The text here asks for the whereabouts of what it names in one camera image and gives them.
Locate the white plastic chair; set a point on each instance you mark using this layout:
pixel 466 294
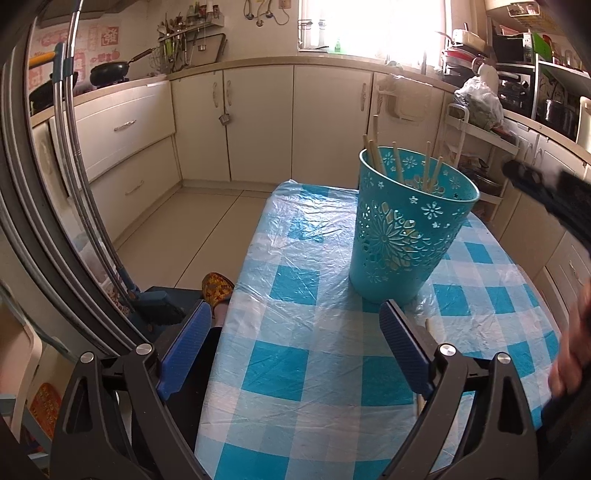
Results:
pixel 32 341

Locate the steel pot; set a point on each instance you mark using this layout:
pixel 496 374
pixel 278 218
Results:
pixel 558 115

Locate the white cabinet door holder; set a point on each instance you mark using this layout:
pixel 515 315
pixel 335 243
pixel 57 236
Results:
pixel 406 110

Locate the blue white checkered tablecloth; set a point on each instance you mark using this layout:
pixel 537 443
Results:
pixel 300 323

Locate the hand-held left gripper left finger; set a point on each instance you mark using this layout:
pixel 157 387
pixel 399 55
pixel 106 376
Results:
pixel 184 346

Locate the orange patterned board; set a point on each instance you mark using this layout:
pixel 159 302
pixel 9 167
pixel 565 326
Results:
pixel 46 406

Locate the black pot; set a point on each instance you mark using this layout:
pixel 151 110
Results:
pixel 489 182

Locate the red wall stickers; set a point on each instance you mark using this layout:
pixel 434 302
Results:
pixel 108 36

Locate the yellow patterned slipper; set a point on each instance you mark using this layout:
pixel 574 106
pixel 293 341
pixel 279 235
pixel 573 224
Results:
pixel 217 288

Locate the cream cabinet with doors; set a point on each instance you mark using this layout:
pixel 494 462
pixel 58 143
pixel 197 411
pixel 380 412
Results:
pixel 277 124

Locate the grey plastic bag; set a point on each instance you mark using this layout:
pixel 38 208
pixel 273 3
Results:
pixel 480 101

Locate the long bamboo chopstick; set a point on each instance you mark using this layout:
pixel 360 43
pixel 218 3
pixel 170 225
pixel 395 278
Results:
pixel 428 327

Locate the cream drawer cabinet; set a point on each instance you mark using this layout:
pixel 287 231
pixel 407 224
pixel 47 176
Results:
pixel 129 161

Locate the white storage trolley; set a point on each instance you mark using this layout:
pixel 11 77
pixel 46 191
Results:
pixel 501 143

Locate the bunch of beige chopsticks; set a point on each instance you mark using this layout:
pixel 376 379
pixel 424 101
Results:
pixel 376 134

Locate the green bottle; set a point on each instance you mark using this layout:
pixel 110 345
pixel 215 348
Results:
pixel 338 45

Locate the person's right hand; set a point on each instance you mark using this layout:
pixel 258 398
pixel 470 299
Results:
pixel 575 350

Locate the teal cut-out plastic basket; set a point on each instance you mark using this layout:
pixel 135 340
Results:
pixel 392 277

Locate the cream panelled cabinet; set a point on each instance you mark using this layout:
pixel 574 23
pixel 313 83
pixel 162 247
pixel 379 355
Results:
pixel 545 230

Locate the small hanging metal cup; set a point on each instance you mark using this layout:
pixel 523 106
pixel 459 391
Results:
pixel 225 120

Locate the black toaster oven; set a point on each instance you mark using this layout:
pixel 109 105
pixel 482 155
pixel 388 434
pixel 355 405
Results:
pixel 512 87

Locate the pile of dishes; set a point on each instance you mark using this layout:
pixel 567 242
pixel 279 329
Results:
pixel 461 50

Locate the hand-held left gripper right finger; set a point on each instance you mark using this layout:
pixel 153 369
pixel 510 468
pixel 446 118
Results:
pixel 404 346

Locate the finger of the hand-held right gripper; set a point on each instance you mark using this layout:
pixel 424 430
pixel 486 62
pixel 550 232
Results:
pixel 531 175
pixel 554 207

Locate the bright window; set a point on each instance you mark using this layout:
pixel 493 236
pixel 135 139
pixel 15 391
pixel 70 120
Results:
pixel 369 27

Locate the wall utensil rack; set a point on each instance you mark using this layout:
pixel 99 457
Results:
pixel 207 50

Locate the green cutting board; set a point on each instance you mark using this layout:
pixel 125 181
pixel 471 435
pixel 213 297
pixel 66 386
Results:
pixel 538 50

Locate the black frying pan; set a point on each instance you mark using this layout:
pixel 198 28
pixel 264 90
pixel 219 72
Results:
pixel 44 97

